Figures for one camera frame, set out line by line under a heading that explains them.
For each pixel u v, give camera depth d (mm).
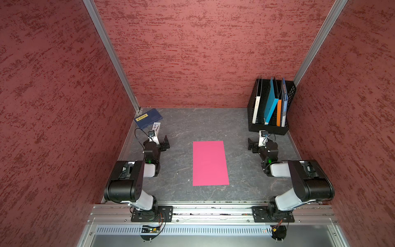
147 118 1138
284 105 873
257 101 881
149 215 678
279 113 924
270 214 676
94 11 721
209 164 929
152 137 788
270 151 709
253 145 853
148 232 724
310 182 464
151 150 699
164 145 847
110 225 711
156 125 1095
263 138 802
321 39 819
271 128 1115
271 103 878
